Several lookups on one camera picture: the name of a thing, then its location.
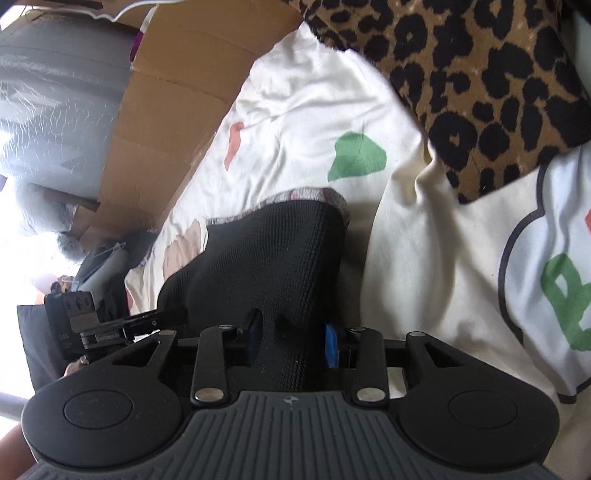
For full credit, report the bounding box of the black knit garment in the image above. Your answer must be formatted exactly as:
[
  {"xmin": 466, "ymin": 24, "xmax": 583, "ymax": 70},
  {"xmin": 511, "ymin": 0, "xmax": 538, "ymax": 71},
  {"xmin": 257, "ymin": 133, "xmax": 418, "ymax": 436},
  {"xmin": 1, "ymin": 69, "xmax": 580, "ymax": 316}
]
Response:
[{"xmin": 157, "ymin": 202, "xmax": 346, "ymax": 392}]

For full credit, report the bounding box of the person's left hand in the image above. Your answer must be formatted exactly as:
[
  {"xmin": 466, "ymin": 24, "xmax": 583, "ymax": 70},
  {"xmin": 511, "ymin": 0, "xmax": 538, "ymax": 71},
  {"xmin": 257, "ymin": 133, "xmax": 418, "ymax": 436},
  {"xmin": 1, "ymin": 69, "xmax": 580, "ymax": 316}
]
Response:
[{"xmin": 0, "ymin": 354, "xmax": 93, "ymax": 480}]

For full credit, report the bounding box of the dark grey pillow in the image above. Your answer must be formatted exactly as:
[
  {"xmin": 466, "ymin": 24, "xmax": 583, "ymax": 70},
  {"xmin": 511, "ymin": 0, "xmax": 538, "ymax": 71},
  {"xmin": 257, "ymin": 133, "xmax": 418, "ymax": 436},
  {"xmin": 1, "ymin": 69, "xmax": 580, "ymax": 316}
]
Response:
[{"xmin": 17, "ymin": 305, "xmax": 68, "ymax": 392}]

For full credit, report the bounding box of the grey plush toy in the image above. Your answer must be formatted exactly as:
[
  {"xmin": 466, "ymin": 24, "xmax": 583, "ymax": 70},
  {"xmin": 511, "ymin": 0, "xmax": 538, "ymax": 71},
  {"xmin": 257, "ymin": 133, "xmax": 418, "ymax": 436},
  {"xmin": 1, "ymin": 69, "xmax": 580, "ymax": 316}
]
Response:
[{"xmin": 18, "ymin": 181, "xmax": 130, "ymax": 296}]

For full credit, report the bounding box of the cream bear print bedsheet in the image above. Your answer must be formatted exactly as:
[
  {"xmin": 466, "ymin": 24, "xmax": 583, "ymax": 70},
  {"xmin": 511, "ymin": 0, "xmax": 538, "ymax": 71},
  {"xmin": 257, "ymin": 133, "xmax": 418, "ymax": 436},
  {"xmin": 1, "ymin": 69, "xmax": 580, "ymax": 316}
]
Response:
[{"xmin": 125, "ymin": 26, "xmax": 590, "ymax": 479}]

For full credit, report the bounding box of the grey washing machine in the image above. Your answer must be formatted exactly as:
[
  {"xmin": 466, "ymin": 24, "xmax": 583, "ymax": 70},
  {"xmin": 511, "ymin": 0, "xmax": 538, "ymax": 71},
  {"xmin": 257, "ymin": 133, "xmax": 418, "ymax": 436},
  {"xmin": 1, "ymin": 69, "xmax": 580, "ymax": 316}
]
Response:
[{"xmin": 1, "ymin": 11, "xmax": 135, "ymax": 200}]

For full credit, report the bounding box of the brown cardboard panel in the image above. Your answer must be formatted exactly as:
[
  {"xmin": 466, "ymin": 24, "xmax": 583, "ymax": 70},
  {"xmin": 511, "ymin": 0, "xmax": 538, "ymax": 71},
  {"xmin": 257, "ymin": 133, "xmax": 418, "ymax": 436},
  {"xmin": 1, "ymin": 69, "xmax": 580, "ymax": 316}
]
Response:
[{"xmin": 68, "ymin": 0, "xmax": 306, "ymax": 250}]

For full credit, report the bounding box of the leopard print fabric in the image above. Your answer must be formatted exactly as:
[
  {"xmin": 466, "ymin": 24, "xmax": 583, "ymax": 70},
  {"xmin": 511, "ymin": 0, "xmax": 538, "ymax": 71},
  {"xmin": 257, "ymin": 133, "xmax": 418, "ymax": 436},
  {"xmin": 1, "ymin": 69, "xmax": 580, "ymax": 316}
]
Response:
[{"xmin": 294, "ymin": 0, "xmax": 590, "ymax": 204}]

